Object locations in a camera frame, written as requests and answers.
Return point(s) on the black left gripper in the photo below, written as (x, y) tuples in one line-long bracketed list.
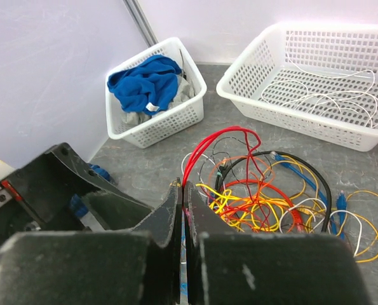
[(36, 197)]

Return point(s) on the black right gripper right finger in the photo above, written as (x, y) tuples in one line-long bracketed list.
[(228, 267)]

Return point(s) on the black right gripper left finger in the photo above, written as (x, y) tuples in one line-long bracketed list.
[(136, 265)]

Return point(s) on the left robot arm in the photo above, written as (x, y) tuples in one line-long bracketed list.
[(58, 191)]

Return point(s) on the blue plaid cloth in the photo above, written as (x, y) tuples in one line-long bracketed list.
[(76, 204)]

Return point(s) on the white perforated basket left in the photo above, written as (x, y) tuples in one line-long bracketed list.
[(170, 122)]

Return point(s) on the white perforated basket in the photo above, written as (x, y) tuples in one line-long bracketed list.
[(315, 78), (170, 122)]

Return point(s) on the grey cloth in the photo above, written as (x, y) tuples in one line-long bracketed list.
[(185, 92)]

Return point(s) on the white perforated basket middle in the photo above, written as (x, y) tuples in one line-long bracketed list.
[(315, 78)]

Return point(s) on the aluminium frame post left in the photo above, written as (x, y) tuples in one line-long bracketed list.
[(140, 20)]

